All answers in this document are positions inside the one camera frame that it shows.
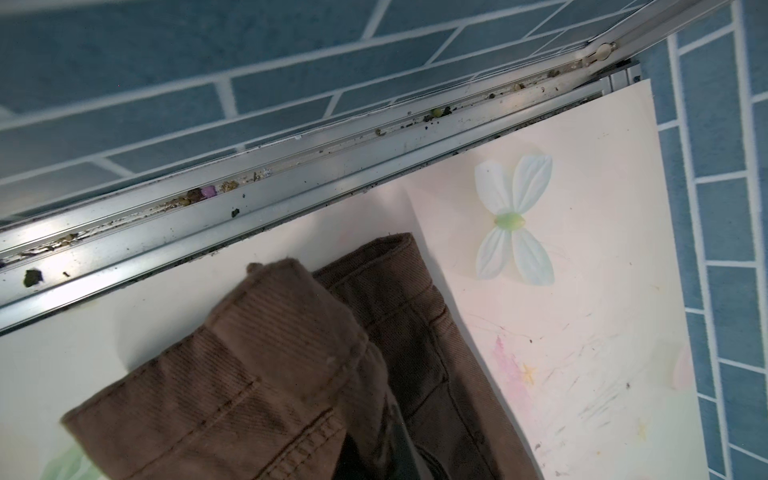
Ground brown trousers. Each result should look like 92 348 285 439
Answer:
62 233 539 479

